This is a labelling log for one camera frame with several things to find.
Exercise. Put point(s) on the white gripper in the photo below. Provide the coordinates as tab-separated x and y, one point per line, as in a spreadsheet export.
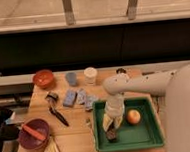
114	108

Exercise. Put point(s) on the dark eraser block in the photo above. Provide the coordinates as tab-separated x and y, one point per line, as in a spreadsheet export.
111	135

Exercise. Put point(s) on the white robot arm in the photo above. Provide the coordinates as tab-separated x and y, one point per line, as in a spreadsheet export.
174	85

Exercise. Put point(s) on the green plastic tray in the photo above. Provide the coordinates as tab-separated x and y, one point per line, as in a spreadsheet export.
146	134

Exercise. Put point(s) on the orange apple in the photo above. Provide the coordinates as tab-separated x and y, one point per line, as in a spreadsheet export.
133	116

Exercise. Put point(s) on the light blue packet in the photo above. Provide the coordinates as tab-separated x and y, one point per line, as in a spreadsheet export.
90	99

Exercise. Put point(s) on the grey blue packet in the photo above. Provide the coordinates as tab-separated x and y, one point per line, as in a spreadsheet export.
81	96

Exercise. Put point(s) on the blue sponge block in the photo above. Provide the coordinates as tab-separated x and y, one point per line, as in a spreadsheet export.
69	98

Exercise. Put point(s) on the white cup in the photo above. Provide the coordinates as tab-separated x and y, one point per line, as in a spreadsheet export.
90	75

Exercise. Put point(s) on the blue cup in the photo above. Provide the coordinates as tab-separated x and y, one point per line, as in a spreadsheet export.
71	79

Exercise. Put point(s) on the black brush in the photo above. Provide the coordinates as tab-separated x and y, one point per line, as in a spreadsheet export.
52	99

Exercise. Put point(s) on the red bowl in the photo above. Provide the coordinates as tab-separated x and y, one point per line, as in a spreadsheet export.
43	78

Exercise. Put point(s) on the purple bowl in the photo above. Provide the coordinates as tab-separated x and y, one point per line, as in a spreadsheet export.
29	142

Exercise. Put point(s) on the orange carrot stick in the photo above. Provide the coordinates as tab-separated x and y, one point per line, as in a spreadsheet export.
34	133

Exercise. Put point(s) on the right metal post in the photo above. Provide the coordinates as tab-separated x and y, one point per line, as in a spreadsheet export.
132	9

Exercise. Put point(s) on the metal post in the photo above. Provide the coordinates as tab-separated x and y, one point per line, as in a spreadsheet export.
132	9
68	10

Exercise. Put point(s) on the left metal post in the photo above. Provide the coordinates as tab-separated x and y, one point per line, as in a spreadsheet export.
68	10

